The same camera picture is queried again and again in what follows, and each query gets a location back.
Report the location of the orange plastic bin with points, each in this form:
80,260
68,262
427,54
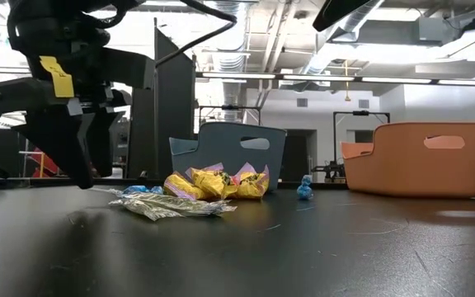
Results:
406,173

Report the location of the red shelf rack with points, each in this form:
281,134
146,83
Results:
50,167

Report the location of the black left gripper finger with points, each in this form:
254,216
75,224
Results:
64,144
103,140

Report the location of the yellow tag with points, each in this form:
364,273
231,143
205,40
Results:
58,78

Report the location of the black stand frame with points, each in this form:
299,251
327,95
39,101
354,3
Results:
229,107
361,112

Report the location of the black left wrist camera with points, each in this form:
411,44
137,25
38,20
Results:
128,68

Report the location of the blue-grey plastic bin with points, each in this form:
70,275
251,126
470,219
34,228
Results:
221,144

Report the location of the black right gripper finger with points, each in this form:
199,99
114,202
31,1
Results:
336,10

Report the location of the yellow sour candy packet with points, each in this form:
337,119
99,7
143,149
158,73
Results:
252,185
182,189
214,183

